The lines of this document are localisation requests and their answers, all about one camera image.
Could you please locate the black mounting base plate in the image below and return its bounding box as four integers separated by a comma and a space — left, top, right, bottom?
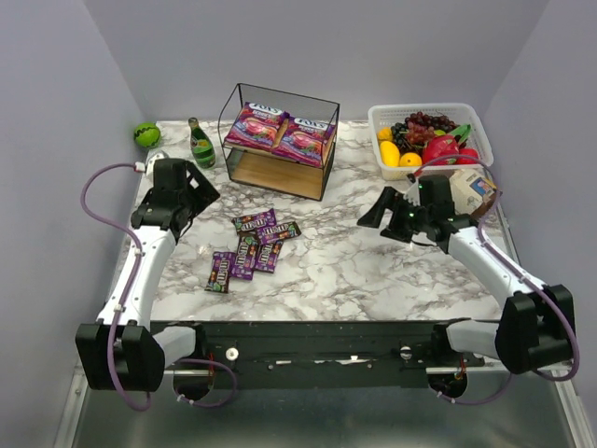
170, 321, 484, 390

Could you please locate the purple cable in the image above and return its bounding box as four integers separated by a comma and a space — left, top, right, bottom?
81, 161, 238, 412
412, 153, 580, 405

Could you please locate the green glass bottle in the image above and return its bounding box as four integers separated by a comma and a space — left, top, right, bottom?
187, 117, 215, 169

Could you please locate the red apple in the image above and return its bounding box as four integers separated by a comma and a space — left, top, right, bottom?
456, 147, 479, 165

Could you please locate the aluminium rail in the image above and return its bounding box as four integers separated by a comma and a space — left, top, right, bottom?
55, 368, 596, 447

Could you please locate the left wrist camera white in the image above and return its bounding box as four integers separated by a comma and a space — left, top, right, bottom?
133, 151, 169, 177

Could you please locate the purple m&m's bag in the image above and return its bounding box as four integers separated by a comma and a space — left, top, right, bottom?
231, 232, 260, 281
257, 221, 301, 245
254, 240, 284, 273
231, 208, 277, 234
204, 252, 236, 294

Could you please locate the orange fruit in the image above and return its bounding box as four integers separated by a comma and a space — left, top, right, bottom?
399, 152, 423, 168

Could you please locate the yellow mango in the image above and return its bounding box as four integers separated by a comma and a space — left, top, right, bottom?
379, 140, 401, 167

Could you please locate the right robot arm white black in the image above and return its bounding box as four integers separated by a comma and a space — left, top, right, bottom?
357, 175, 579, 374

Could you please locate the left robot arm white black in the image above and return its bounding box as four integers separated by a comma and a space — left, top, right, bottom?
76, 158, 219, 393

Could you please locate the black wire wooden shelf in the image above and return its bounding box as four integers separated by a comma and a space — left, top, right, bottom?
217, 83, 340, 201

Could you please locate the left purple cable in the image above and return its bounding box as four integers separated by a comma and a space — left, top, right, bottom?
81, 161, 238, 412

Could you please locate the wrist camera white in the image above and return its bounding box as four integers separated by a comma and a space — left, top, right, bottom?
133, 151, 169, 177
404, 174, 421, 206

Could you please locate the red dragon fruit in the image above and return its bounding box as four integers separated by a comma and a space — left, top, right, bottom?
422, 134, 459, 165

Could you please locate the green ball toy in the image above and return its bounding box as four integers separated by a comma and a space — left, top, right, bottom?
133, 122, 161, 149

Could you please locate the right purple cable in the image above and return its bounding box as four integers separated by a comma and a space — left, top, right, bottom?
412, 153, 580, 405

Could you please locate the purple Fox's candy bag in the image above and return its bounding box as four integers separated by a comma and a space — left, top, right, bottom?
224, 102, 289, 152
271, 117, 337, 168

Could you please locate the yellow small fruit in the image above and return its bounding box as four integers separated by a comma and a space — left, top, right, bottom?
377, 127, 394, 141

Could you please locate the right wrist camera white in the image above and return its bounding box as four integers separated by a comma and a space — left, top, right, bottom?
404, 174, 421, 206

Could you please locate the white plastic fruit basket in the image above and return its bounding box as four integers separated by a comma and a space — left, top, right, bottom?
368, 103, 493, 180

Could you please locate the dark grape bunch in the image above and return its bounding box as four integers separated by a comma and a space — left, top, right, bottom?
391, 111, 457, 152

